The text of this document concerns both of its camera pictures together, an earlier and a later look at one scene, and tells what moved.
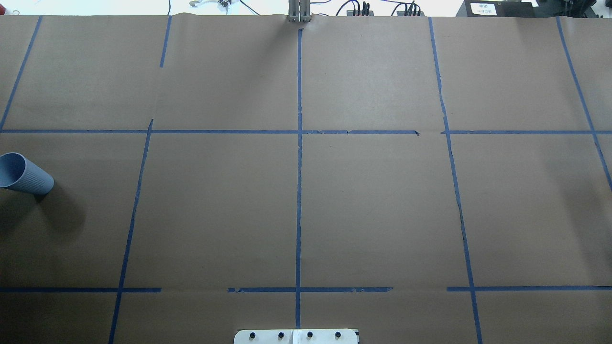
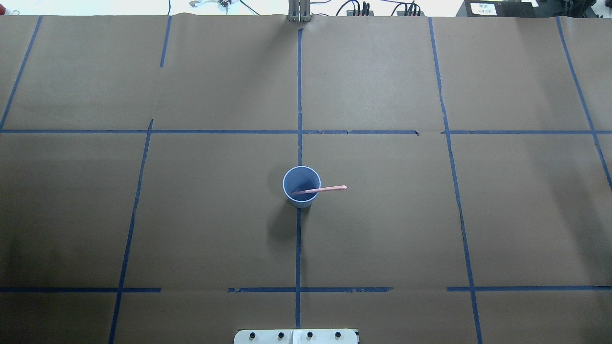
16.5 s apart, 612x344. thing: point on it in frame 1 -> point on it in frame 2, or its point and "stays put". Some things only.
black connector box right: x=401 y=13 stays put
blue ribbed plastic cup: x=17 y=173 -> x=300 y=178
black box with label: x=498 y=8 stays put
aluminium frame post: x=299 y=11 stays put
